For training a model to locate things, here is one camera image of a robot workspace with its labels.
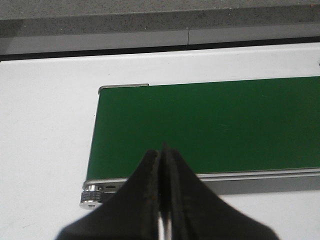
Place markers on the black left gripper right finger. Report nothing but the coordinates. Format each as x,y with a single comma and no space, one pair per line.
191,211

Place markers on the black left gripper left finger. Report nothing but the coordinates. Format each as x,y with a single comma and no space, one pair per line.
130,214

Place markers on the silver conveyor drive pulley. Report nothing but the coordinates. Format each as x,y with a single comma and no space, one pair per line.
95,195

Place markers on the green conveyor belt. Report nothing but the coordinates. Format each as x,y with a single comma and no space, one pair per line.
231,126

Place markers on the grey granite counter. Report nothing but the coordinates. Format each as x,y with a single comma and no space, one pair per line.
51,26

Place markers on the aluminium conveyor rail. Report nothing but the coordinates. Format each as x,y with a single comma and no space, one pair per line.
268,181
122,86

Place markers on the far aluminium conveyor rail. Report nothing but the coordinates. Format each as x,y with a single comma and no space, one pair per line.
122,86

